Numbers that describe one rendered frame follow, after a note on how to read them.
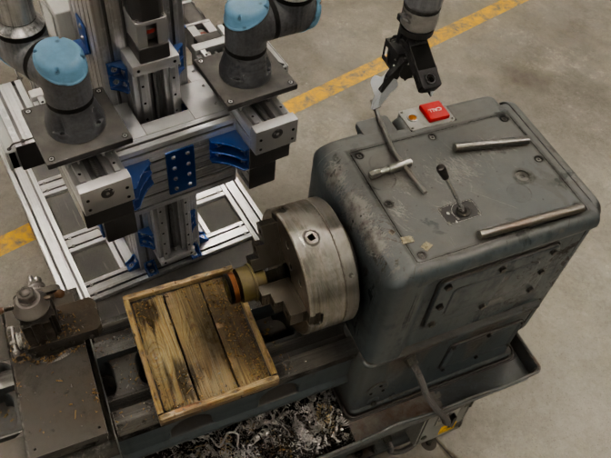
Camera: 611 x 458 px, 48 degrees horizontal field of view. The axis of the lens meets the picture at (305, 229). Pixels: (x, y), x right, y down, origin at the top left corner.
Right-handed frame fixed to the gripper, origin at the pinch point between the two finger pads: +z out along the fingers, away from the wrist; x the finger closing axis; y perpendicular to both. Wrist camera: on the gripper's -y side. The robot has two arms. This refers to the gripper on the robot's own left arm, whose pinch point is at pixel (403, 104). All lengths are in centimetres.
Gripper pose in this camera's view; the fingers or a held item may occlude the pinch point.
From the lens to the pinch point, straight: 156.5
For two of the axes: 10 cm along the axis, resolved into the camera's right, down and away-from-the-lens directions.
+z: -0.8, 6.1, 7.9
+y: -3.9, -7.5, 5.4
